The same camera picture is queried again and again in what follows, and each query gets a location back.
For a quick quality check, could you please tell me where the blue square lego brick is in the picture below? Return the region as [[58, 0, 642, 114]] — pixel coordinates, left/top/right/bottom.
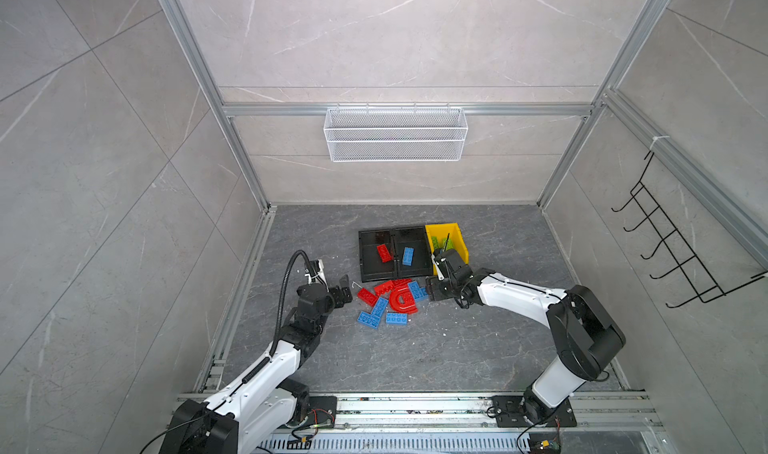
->
[[407, 281, 428, 302]]

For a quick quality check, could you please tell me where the red lego brick bottom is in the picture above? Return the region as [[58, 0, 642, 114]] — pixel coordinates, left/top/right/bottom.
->
[[376, 244, 393, 264]]

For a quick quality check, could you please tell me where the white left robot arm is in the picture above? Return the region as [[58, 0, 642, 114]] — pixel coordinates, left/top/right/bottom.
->
[[159, 275, 352, 453]]

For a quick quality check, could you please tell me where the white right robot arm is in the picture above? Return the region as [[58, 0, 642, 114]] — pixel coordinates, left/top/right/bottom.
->
[[427, 245, 626, 425]]

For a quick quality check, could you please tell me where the yellow plastic bin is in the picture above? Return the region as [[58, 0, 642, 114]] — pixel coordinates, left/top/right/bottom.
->
[[425, 223, 470, 264]]

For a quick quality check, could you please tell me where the red flat lego plate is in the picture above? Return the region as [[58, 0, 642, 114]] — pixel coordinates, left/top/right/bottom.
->
[[356, 288, 379, 307]]

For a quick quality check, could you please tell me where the black plastic bin middle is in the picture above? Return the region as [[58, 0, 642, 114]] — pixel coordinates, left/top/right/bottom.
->
[[393, 225, 433, 278]]

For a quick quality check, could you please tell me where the black plastic bin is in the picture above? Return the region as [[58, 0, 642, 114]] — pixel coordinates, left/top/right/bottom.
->
[[393, 225, 433, 278], [358, 229, 396, 283]]

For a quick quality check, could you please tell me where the black plastic bin left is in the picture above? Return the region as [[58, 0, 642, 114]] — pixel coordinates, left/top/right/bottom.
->
[[358, 229, 396, 283]]

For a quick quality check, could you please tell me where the red long lego brick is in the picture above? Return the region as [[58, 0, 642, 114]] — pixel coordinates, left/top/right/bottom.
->
[[374, 278, 412, 297]]

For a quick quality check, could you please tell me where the blue long lego brick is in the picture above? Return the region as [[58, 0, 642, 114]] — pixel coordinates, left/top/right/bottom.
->
[[371, 297, 389, 320]]

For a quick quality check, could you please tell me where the red arch lego piece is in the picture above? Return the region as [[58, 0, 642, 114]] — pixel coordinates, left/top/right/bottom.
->
[[389, 284, 418, 314]]

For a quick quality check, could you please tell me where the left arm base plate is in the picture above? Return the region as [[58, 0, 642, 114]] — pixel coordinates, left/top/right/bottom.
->
[[286, 395, 338, 429]]

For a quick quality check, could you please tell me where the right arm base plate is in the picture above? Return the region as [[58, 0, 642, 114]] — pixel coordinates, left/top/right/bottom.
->
[[486, 395, 577, 428]]

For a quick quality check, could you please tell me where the white wire mesh basket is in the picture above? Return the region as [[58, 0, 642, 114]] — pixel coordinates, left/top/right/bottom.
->
[[323, 106, 469, 162]]

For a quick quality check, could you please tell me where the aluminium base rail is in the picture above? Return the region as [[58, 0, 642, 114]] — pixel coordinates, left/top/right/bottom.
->
[[251, 391, 662, 453]]

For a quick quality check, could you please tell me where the black wire hook rack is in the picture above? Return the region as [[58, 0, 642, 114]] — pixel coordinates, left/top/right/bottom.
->
[[611, 151, 767, 309]]

